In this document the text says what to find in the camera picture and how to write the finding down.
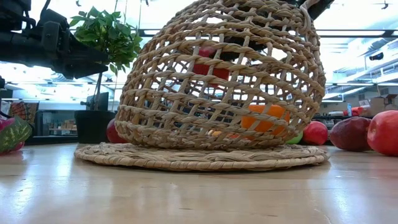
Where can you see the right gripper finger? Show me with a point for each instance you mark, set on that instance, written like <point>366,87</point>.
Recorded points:
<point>228,56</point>

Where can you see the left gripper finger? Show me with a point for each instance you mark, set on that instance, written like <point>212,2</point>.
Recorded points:
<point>87,53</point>
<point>84,70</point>

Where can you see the bright red apple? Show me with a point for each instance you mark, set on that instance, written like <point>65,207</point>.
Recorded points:
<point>214,72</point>

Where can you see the orange toy fruit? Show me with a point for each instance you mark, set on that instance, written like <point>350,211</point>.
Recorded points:
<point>262,126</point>

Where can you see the small bright green fruit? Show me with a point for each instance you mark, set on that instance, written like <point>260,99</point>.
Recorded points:
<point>297,140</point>

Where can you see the round red tomato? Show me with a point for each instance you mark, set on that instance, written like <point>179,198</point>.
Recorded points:
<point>315,133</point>

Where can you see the dark red apple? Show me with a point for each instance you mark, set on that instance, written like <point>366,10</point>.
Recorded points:
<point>349,135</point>

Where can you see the large red peach-toned apple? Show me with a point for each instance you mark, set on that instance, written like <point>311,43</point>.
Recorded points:
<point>385,133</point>

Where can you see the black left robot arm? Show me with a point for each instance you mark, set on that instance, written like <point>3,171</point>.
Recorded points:
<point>15,46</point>

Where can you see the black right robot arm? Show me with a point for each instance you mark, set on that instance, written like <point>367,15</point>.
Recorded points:
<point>321,7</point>

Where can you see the open-weave wicker basket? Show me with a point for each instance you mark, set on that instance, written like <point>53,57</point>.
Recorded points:
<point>186,141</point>

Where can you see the green leafy potted tree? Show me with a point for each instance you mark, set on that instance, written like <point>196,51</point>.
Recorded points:
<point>105,34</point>

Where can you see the black monitor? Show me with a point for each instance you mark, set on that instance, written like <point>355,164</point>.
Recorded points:
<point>101,101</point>

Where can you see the black plant pot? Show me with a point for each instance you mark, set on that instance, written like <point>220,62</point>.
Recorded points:
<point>93,127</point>

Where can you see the dark shelf unit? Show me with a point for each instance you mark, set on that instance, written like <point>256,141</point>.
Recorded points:
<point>42,124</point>

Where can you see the colourful patterned board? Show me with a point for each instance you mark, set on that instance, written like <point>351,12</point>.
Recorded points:
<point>21,110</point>

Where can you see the watermelon slice toy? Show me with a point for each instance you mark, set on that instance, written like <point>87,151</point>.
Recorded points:
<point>14,135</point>

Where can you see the round woven straw mat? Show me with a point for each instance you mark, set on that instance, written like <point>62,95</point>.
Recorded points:
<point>202,160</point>

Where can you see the blue bottle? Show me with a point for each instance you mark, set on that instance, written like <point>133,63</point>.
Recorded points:
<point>349,109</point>

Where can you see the red container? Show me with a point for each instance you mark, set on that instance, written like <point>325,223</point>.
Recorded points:
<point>357,111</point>

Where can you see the cardboard box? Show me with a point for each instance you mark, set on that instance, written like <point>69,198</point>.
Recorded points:
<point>379,105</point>

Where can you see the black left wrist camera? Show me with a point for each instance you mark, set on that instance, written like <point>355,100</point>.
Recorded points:
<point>54,16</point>

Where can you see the black hanging camera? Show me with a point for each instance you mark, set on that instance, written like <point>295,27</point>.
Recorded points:
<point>376,56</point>

